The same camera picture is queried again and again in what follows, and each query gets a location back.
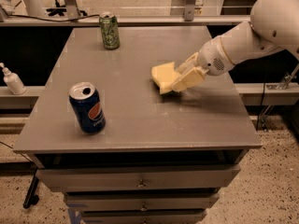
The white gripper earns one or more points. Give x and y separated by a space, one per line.
212 58

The yellow sponge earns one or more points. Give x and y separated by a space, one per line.
164 75

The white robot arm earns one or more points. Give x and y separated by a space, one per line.
273 26

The green soda can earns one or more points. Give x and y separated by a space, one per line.
109 30

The blue pepsi can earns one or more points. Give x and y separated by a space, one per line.
85 101

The grey drawer cabinet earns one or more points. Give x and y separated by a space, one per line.
206 125

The top grey drawer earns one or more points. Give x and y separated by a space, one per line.
139 178

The grey drawer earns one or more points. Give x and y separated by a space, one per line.
139 178
148 217
141 202

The bottom grey drawer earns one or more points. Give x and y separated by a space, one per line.
148 217

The middle grey drawer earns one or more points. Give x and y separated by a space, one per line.
141 202

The white pump bottle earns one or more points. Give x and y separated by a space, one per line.
13 81

